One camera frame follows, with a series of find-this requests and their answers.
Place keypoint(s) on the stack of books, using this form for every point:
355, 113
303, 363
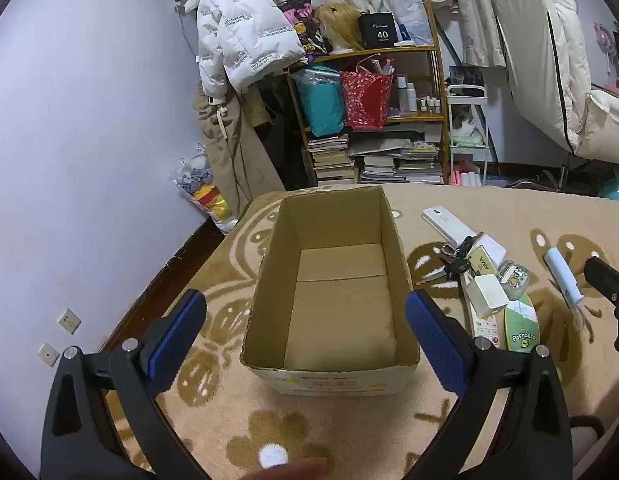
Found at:
404, 167
332, 160

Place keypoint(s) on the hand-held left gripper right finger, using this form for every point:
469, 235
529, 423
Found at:
437, 342

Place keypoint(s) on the khaki coat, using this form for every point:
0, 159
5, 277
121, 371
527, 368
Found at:
234, 150

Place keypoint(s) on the wooden shelf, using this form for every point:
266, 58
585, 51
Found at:
369, 51

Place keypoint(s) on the clear plastic bag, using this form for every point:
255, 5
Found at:
409, 5

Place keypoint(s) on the person's left hand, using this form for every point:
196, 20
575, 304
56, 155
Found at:
289, 471

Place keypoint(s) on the white remote with number buttons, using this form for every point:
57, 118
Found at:
485, 334

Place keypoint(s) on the plastic bag of plush toys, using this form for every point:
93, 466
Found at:
204, 190

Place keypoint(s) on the small cream box yellow label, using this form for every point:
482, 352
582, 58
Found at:
485, 259

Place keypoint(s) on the light blue slim device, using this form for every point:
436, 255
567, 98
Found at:
559, 270

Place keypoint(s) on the row of small bottles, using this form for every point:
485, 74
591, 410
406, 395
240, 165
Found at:
430, 105

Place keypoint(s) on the pink fan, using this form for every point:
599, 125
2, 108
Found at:
603, 37

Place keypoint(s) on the cartoon earphone case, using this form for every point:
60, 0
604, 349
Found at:
514, 280

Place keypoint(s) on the cream padded coat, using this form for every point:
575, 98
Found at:
534, 60

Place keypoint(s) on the white trolley cart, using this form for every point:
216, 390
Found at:
467, 92

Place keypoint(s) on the blonde wig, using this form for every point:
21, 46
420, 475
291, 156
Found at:
339, 25

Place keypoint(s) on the green Pochacco packet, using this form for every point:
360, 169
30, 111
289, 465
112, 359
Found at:
524, 330

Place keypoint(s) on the red gift bag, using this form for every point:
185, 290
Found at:
367, 100

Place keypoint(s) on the grey cardboard sheet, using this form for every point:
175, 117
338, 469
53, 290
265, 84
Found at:
384, 146

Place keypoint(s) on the cardboard box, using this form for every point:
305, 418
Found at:
339, 310

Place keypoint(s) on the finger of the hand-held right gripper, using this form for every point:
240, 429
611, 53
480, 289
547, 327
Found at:
607, 277

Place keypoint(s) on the white wall socket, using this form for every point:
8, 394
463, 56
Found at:
69, 321
48, 354

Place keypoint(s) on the white charger block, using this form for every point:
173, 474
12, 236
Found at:
489, 294

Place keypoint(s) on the black box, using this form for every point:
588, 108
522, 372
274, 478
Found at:
378, 32

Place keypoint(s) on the white puffer jacket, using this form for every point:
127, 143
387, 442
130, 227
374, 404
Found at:
239, 25

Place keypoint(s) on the pale green packet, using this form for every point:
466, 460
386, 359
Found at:
467, 137

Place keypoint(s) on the pink and white rolls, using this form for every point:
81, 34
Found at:
467, 179

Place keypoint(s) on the pink and black printed bag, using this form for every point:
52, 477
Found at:
304, 25

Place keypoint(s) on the teal bag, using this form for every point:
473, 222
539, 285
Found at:
322, 105

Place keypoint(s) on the bunch of keys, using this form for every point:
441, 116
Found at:
457, 260

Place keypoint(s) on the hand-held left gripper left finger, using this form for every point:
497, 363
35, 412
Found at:
174, 345

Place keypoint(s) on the plain white remote control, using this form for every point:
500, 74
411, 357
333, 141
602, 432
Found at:
442, 222

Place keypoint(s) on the teal round object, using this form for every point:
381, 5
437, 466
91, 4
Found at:
614, 191

